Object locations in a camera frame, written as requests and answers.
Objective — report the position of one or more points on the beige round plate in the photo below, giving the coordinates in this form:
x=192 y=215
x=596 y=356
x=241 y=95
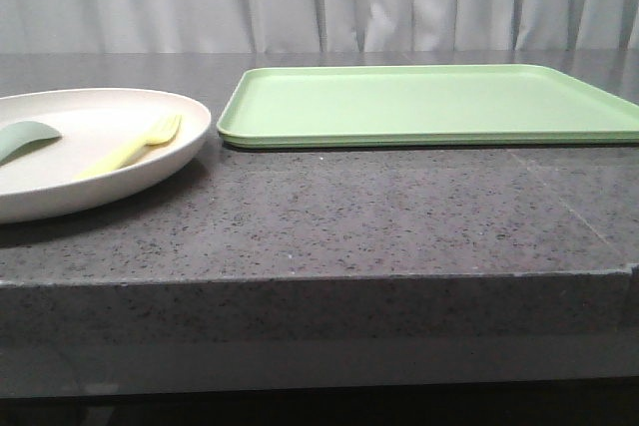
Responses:
x=93 y=123

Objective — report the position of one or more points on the light green serving tray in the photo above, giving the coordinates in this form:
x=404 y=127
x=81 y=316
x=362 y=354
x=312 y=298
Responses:
x=388 y=106

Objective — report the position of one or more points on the green plastic spoon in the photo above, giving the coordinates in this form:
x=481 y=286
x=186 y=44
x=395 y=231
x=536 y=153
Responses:
x=26 y=137

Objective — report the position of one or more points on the yellow plastic fork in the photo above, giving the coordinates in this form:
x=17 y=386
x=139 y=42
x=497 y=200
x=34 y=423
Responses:
x=161 y=132

